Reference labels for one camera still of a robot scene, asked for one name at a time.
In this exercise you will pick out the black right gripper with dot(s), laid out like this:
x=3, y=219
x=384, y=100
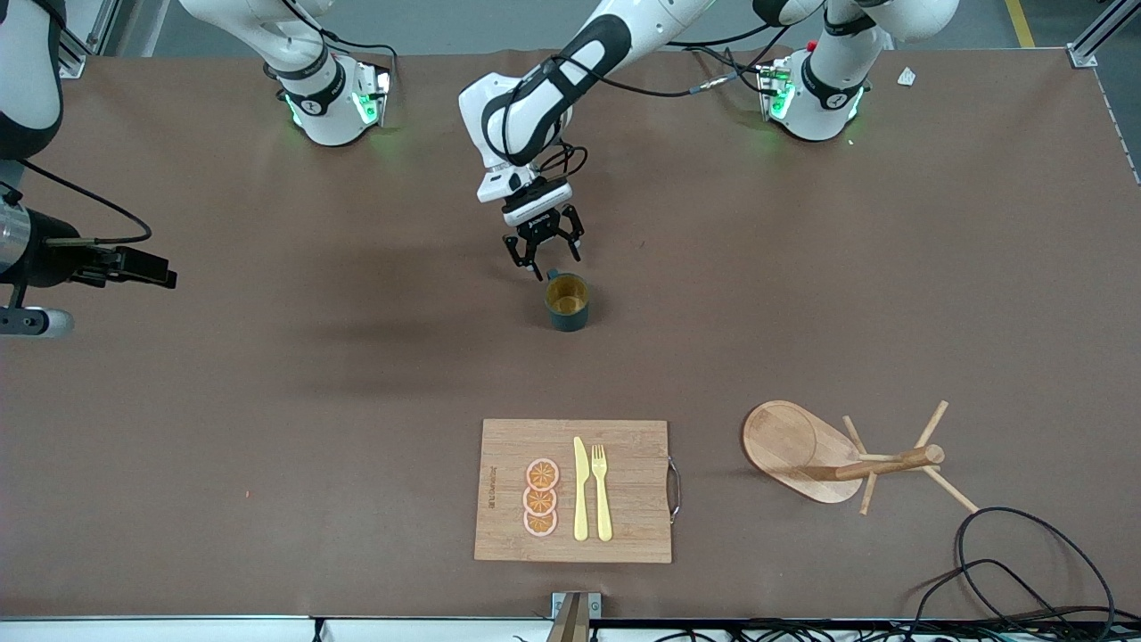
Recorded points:
x=46, y=259

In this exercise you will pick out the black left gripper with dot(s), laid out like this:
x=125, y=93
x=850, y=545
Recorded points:
x=541, y=228

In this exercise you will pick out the dark green mug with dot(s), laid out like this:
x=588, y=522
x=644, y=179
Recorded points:
x=570, y=312

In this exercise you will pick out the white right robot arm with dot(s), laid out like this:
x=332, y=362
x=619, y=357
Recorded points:
x=312, y=98

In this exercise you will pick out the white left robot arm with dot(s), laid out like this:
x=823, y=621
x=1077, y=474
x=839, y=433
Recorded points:
x=535, y=107

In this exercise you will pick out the wooden cup rack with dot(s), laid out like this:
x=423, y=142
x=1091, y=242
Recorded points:
x=784, y=446

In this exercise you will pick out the toy orange slice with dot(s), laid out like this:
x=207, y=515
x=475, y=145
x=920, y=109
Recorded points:
x=542, y=473
x=539, y=502
x=539, y=524

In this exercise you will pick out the yellow plastic knife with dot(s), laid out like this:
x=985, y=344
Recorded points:
x=580, y=490

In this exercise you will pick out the wooden cutting board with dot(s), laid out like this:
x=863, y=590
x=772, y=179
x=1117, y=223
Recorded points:
x=633, y=481

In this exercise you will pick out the yellow plastic fork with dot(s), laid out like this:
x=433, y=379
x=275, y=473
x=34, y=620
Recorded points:
x=603, y=508

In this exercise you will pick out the white paper scrap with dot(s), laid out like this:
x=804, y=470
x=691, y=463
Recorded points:
x=907, y=77

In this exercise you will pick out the aluminium frame profile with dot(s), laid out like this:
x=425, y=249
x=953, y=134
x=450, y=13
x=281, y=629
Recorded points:
x=80, y=53
x=1092, y=40

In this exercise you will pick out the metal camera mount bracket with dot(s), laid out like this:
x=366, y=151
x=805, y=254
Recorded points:
x=575, y=615

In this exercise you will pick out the white table edge rail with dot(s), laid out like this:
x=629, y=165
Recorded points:
x=178, y=631

